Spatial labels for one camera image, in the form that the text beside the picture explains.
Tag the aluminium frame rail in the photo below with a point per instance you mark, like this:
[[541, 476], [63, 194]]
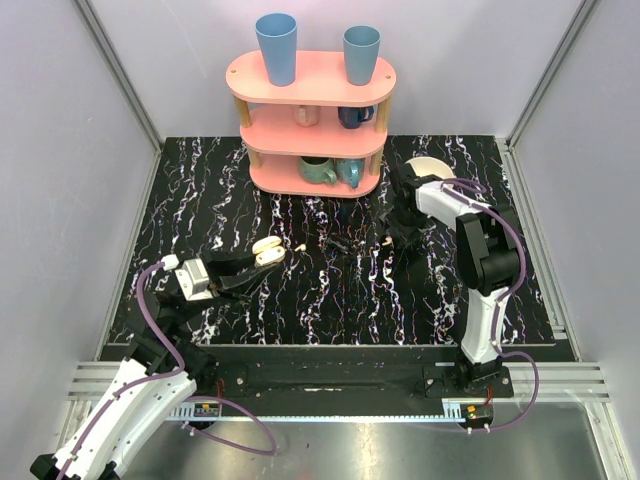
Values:
[[565, 383]]

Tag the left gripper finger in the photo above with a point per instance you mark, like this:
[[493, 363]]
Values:
[[228, 264], [241, 285]]

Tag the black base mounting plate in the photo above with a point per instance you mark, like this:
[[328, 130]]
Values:
[[402, 383]]

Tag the cream earbud charging case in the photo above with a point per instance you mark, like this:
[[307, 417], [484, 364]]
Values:
[[268, 251]]

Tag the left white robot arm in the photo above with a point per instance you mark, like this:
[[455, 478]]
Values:
[[163, 369]]

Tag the light blue butterfly mug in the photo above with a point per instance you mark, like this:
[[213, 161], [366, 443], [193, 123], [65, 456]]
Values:
[[350, 171]]

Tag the green speckled ceramic mug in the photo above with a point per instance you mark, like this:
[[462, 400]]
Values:
[[317, 170]]

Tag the small blue plastic cup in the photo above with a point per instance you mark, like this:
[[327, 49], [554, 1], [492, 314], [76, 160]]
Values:
[[360, 48]]

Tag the dark blue ceramic mug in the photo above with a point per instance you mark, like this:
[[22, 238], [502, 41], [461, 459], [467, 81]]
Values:
[[353, 117]]

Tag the large blue plastic cup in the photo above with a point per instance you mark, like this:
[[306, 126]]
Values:
[[277, 38]]

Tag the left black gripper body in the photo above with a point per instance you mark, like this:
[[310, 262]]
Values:
[[213, 279]]

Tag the pink ceramic mug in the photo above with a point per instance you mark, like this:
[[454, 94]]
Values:
[[306, 115]]

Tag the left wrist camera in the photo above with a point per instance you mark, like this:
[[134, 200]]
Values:
[[192, 272]]

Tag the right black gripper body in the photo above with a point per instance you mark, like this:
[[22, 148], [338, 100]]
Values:
[[409, 223]]

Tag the cream bowl with dark rim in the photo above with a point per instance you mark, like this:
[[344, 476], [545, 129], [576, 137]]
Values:
[[430, 166]]

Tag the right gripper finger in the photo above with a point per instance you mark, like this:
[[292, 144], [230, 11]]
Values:
[[387, 221], [401, 238]]

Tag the pink three-tier wooden shelf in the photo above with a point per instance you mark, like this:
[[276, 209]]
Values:
[[275, 143]]

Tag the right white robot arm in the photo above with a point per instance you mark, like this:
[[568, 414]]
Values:
[[490, 256]]

